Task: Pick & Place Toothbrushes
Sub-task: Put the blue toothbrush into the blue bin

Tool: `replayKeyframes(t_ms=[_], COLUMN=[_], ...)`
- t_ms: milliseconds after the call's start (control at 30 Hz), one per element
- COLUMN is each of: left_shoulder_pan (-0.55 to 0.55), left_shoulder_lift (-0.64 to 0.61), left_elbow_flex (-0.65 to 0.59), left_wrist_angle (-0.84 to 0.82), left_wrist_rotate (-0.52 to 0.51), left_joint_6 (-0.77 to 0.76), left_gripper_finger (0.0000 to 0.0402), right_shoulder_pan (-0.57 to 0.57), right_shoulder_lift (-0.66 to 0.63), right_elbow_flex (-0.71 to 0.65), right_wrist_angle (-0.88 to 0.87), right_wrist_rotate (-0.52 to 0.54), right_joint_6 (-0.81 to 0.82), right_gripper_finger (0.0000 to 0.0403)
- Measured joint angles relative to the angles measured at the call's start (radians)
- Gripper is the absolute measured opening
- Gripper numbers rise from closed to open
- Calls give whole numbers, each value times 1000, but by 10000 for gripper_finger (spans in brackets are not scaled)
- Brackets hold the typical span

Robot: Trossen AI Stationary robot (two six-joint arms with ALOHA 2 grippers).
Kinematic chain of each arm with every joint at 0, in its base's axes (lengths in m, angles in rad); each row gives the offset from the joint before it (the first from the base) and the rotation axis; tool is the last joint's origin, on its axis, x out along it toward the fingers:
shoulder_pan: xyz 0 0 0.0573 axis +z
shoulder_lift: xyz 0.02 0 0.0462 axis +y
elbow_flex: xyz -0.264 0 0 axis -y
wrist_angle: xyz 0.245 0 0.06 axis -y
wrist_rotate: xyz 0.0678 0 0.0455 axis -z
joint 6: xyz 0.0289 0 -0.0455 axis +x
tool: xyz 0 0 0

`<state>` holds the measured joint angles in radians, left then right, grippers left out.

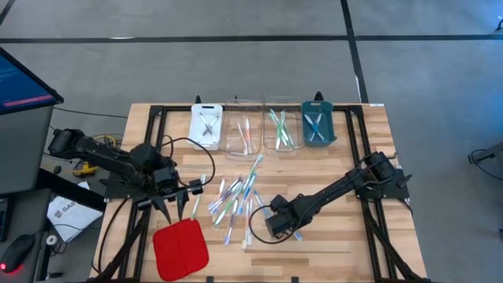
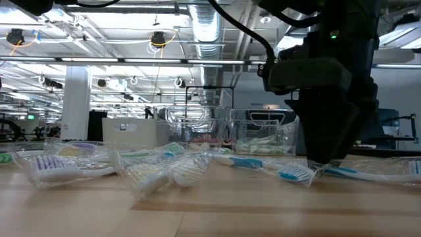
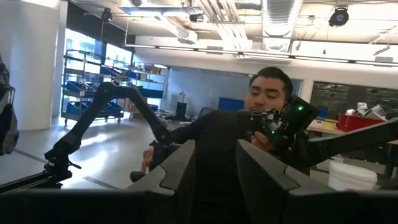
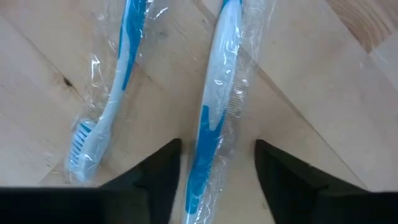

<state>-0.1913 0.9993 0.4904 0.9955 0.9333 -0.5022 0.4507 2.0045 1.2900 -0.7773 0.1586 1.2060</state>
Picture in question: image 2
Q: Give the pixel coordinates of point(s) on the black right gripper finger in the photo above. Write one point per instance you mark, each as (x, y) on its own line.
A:
(324, 131)

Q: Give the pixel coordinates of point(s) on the green toothbrush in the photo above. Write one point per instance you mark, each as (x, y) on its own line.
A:
(260, 143)
(172, 148)
(227, 151)
(4, 158)
(263, 150)

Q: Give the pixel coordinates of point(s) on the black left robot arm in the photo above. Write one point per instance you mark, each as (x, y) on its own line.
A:
(33, 6)

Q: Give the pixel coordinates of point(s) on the black jointed stand arm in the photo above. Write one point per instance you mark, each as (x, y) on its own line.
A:
(412, 123)

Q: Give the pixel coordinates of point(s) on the background computer monitor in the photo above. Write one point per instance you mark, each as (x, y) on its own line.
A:
(389, 123)

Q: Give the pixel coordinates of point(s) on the clear plastic bin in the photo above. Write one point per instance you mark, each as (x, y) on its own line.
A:
(243, 131)
(174, 131)

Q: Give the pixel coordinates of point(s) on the round ceiling spotlight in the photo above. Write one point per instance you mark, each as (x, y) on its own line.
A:
(264, 18)

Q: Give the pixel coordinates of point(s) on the white plastic bin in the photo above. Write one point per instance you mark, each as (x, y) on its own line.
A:
(144, 135)

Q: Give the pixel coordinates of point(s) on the long LED light bar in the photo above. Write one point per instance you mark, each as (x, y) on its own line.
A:
(151, 60)

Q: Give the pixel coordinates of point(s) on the black tall cabinet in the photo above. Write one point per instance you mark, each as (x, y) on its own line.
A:
(95, 126)

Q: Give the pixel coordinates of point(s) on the white square pillar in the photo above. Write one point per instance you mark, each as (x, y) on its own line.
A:
(75, 105)

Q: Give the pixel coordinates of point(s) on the green exit sign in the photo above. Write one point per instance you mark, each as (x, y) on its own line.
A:
(31, 116)

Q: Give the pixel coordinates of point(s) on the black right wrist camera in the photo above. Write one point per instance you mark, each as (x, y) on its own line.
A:
(309, 74)

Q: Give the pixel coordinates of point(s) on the silver round air duct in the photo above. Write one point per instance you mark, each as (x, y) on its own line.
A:
(206, 33)

